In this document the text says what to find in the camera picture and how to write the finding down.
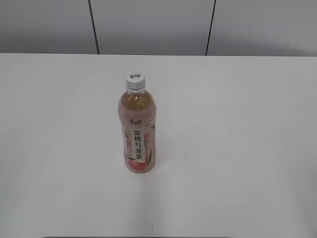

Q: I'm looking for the peach oolong tea bottle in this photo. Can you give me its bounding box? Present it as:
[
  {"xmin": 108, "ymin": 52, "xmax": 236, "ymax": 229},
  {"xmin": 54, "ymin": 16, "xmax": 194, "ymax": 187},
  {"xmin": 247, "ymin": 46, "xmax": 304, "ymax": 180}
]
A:
[{"xmin": 118, "ymin": 83, "xmax": 157, "ymax": 173}]

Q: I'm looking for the white bottle cap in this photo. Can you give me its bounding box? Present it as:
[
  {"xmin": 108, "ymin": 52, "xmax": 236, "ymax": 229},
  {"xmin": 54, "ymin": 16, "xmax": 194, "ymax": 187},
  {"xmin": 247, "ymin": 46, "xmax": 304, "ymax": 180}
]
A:
[{"xmin": 125, "ymin": 72, "xmax": 146, "ymax": 90}]

